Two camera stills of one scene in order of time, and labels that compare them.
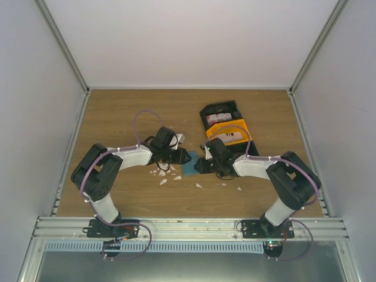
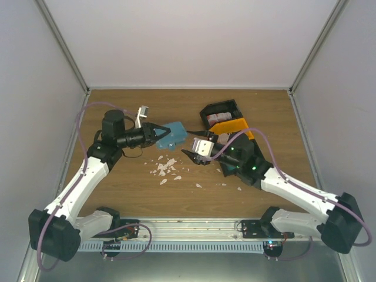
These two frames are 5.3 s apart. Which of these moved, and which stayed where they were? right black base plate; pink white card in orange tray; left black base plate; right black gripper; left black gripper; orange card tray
Moved: right black gripper; left black gripper
Stayed: pink white card in orange tray; orange card tray; left black base plate; right black base plate
